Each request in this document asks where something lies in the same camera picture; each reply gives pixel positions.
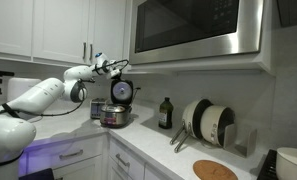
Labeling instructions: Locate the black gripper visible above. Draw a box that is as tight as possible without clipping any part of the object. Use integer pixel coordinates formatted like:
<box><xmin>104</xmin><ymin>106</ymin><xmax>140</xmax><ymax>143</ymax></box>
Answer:
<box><xmin>111</xmin><ymin>73</ymin><xmax>123</xmax><ymax>82</ymax></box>

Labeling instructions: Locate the black rice cooker lid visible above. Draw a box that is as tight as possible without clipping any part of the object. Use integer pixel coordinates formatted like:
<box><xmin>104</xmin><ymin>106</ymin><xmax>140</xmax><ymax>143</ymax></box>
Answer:
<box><xmin>110</xmin><ymin>78</ymin><xmax>135</xmax><ymax>106</ymax></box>

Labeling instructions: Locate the stainless rice cooker body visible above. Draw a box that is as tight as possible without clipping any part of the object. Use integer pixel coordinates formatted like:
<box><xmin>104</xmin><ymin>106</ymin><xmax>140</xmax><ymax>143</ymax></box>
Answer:
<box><xmin>99</xmin><ymin>103</ymin><xmax>133</xmax><ymax>129</ymax></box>

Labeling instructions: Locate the dark olive oil bottle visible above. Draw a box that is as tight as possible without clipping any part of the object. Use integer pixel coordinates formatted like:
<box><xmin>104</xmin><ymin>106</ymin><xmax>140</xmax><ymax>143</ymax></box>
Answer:
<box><xmin>158</xmin><ymin>96</ymin><xmax>174</xmax><ymax>130</ymax></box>

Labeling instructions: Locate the white drawer front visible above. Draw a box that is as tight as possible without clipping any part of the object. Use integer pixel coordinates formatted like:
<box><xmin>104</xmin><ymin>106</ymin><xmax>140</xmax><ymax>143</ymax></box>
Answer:
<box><xmin>108</xmin><ymin>137</ymin><xmax>146</xmax><ymax>180</ymax></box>
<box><xmin>143</xmin><ymin>163</ymin><xmax>171</xmax><ymax>180</ymax></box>
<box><xmin>23</xmin><ymin>134</ymin><xmax>106</xmax><ymax>169</ymax></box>

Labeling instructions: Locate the cream frying pan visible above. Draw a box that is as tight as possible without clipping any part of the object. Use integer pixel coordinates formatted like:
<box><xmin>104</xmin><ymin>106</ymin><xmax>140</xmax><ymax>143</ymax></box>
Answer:
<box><xmin>169</xmin><ymin>98</ymin><xmax>214</xmax><ymax>146</ymax></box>

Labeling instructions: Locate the stainless steel microwave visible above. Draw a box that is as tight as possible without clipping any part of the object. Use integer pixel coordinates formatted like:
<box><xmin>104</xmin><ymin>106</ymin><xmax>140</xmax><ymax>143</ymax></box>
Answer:
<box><xmin>128</xmin><ymin>0</ymin><xmax>266</xmax><ymax>66</ymax></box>

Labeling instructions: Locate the cream saucepan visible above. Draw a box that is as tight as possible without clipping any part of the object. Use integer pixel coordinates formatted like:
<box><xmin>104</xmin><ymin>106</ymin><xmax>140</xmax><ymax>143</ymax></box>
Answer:
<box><xmin>173</xmin><ymin>105</ymin><xmax>237</xmax><ymax>154</ymax></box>

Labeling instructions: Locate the dark navy cloth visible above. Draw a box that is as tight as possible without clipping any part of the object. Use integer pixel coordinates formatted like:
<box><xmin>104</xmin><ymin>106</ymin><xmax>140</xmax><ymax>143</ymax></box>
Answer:
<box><xmin>18</xmin><ymin>167</ymin><xmax>56</xmax><ymax>180</ymax></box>

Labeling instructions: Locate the round cork trivet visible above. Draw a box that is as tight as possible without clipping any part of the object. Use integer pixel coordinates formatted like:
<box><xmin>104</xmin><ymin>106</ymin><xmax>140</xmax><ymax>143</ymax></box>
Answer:
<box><xmin>192</xmin><ymin>159</ymin><xmax>239</xmax><ymax>180</ymax></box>

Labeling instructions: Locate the metal pan rack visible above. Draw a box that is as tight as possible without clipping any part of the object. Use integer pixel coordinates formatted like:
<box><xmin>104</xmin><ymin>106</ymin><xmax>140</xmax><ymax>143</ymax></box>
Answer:
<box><xmin>201</xmin><ymin>122</ymin><xmax>258</xmax><ymax>159</ymax></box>

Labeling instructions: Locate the black gas cooktop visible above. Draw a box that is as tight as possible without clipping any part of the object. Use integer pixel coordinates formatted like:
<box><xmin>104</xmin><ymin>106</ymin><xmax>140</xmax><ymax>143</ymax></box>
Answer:
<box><xmin>256</xmin><ymin>148</ymin><xmax>279</xmax><ymax>180</ymax></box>

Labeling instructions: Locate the dark range hood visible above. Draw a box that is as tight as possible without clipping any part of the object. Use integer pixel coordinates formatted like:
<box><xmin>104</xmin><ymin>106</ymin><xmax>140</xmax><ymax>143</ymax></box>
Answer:
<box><xmin>275</xmin><ymin>0</ymin><xmax>297</xmax><ymax>28</ymax></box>

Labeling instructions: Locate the white pot with lid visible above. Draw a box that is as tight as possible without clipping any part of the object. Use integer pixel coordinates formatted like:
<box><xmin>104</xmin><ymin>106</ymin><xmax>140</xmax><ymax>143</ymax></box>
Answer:
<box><xmin>275</xmin><ymin>146</ymin><xmax>297</xmax><ymax>180</ymax></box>

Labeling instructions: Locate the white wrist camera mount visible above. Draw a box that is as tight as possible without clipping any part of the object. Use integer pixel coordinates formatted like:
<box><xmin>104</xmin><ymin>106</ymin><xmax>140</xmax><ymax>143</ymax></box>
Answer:
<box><xmin>105</xmin><ymin>68</ymin><xmax>122</xmax><ymax>80</ymax></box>

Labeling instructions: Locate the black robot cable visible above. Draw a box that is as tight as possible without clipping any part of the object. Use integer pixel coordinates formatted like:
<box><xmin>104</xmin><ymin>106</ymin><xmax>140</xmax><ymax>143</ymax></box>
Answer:
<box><xmin>21</xmin><ymin>58</ymin><xmax>130</xmax><ymax>118</ymax></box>

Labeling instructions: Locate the black power cable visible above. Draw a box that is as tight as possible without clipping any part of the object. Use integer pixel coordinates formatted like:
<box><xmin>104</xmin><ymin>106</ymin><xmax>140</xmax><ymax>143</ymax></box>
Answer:
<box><xmin>130</xmin><ymin>87</ymin><xmax>142</xmax><ymax>108</ymax></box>

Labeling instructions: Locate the silver drawer handle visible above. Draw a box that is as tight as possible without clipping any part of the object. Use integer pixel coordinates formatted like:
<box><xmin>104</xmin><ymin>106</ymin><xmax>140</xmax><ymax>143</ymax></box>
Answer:
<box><xmin>114</xmin><ymin>152</ymin><xmax>132</xmax><ymax>169</ymax></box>
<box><xmin>58</xmin><ymin>149</ymin><xmax>85</xmax><ymax>161</ymax></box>

